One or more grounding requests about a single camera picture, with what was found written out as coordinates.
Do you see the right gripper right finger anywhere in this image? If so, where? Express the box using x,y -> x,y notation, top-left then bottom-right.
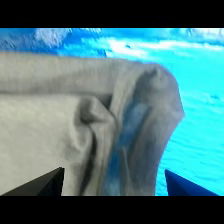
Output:
164,168 -> 220,197

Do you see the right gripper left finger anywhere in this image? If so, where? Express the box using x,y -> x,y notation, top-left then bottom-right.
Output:
1,166 -> 65,197

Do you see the beige T-shirt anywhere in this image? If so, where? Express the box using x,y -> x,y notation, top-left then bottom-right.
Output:
0,49 -> 186,197

